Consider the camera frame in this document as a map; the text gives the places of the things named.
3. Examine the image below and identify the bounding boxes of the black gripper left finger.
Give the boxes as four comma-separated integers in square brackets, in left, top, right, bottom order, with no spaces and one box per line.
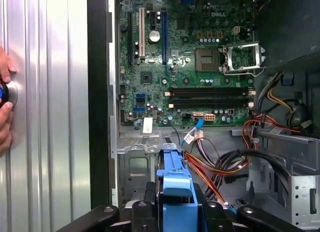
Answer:
[56,181,161,232]

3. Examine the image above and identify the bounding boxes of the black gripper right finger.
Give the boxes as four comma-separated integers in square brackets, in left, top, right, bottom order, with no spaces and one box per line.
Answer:
[194,183,305,232]

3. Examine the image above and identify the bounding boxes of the orange black disk power wire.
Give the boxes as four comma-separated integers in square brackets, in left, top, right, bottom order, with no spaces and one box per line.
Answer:
[184,151,251,208]

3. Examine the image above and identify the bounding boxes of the hard disk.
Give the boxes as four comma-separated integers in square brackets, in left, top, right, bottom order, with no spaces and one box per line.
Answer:
[155,143,202,232]

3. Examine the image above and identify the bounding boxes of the blue data wire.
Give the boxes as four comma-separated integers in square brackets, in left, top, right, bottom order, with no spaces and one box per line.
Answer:
[181,118,205,147]

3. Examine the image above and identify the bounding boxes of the round black blue-ringed tool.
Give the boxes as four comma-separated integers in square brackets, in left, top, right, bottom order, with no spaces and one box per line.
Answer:
[0,81,19,109]

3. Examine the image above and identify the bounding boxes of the metal disk bay cage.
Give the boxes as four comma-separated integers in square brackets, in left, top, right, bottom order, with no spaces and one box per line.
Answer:
[116,136,186,208]

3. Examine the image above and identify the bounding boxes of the person's hand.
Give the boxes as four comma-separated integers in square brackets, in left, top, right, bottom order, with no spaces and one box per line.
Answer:
[0,44,17,157]

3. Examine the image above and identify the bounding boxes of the metal optical drive cage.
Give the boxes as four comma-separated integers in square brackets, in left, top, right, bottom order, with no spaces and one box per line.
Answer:
[247,131,320,232]

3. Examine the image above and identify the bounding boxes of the RAM slot white clips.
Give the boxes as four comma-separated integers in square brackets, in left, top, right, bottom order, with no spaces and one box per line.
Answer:
[164,91,256,98]
[168,102,255,110]

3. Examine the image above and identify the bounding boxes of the RAM slot black clips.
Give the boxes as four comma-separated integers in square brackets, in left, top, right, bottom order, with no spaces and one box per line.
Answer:
[172,98,251,104]
[168,87,256,93]

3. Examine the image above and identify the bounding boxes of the open black PC case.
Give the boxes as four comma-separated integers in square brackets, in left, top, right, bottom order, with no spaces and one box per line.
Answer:
[86,0,320,232]

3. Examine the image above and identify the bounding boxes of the square black chipset chip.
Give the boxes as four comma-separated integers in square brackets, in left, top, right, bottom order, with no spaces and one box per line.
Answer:
[140,71,154,84]

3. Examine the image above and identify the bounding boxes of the green motherboard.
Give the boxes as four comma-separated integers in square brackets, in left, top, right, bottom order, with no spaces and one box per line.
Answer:
[117,0,257,128]

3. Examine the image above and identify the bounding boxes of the CPU socket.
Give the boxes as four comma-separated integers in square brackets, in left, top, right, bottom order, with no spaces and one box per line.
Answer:
[194,48,221,73]

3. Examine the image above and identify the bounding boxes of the long black expansion slot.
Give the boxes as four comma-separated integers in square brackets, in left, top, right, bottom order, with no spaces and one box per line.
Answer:
[126,11,134,67]

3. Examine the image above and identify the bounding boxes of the round silver coin battery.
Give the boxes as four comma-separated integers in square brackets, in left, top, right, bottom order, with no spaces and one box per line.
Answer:
[148,29,161,42]

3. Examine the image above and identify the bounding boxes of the white expansion slot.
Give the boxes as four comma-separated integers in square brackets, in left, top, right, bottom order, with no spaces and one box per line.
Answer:
[138,6,146,60]

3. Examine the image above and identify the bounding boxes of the short black expansion slot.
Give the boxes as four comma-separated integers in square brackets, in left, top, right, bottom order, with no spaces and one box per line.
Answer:
[149,9,158,28]

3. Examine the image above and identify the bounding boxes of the grey power supply unit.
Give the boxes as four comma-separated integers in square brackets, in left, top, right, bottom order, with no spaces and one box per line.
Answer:
[254,0,320,65]

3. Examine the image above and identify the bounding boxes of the thick black wire bundle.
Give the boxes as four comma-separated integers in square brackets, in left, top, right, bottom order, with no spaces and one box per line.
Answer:
[214,148,291,193]

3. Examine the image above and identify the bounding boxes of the orange red wire bundle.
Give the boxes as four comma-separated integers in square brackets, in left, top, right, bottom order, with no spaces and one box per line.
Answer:
[241,113,303,150]

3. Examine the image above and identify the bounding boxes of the yellow black wire bundle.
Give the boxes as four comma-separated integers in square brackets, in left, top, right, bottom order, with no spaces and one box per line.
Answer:
[257,71,313,129]

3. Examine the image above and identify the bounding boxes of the thin wire locking lever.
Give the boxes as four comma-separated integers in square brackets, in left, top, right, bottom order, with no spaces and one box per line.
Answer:
[223,66,266,77]

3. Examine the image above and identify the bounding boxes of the metal socket cover frame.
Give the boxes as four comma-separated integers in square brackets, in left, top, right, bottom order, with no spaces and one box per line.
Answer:
[219,41,266,74]

